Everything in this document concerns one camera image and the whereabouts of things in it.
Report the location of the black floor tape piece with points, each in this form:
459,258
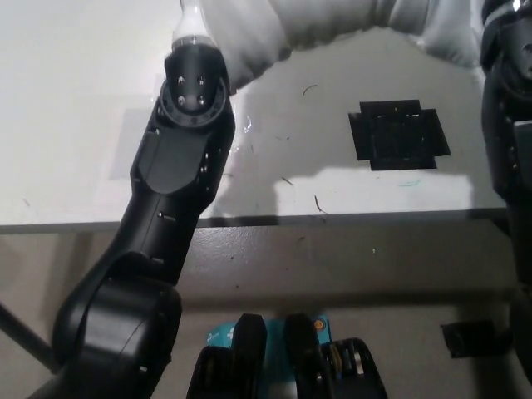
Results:
469,338

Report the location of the dark diagonal table leg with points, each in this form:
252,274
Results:
21,328

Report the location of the white square pillow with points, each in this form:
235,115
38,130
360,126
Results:
316,25

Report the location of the black tape square patch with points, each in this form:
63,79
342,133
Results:
399,135

